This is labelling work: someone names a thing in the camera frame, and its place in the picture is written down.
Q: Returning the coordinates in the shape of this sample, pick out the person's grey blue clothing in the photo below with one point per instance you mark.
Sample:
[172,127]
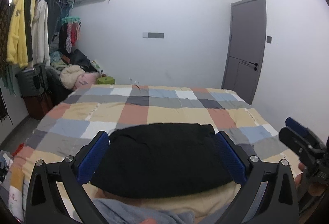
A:
[204,207]

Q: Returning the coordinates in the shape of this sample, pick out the grey light switch by door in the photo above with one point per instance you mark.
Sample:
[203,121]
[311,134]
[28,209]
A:
[269,39]

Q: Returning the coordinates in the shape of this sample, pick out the dark grey hanging coat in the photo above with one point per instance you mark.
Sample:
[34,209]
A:
[53,16]

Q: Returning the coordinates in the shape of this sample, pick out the plaid patchwork bed quilt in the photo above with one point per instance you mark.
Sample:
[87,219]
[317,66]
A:
[92,108]

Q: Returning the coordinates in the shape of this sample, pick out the person's right hand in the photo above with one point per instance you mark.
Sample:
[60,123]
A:
[314,189]

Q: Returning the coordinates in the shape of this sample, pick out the dark grey suitcase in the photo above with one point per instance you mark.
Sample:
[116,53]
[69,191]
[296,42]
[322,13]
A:
[33,81]

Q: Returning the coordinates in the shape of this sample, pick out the yellow hooded sweatshirt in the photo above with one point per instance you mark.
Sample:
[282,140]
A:
[17,48]

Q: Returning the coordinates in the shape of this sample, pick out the cream fluffy garment pile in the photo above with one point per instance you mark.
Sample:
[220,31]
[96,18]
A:
[69,75]

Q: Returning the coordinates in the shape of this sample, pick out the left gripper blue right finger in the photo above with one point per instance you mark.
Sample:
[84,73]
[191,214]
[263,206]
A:
[233,157]

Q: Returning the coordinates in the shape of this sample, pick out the white hanging sweatshirt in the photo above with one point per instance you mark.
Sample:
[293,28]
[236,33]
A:
[40,38]

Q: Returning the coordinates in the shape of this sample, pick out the black hanging garment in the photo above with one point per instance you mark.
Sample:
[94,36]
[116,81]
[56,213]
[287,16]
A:
[28,28]

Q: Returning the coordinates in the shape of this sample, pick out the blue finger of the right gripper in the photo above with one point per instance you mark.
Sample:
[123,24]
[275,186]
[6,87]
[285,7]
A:
[302,131]

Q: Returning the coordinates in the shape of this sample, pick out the black padded jacket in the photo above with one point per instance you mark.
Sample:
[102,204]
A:
[160,161]

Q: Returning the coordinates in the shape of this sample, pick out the grey bedroom door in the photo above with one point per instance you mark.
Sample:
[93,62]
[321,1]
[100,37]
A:
[246,44]

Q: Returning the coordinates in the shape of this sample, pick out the green stool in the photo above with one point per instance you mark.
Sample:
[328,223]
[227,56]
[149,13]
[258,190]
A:
[106,80]

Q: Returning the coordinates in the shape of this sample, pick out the black door handle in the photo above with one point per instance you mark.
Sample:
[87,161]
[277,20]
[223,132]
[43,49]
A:
[254,65]

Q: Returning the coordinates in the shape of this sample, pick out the brown plaid hanging shirt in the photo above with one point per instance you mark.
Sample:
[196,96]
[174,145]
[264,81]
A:
[4,29]

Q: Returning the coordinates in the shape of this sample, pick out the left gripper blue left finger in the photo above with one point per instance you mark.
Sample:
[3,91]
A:
[89,157]

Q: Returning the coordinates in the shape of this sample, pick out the green clip hanger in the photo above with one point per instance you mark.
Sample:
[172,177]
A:
[70,19]

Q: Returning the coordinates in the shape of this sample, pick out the grey wall panel switch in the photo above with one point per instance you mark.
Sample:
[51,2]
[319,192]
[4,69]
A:
[153,35]

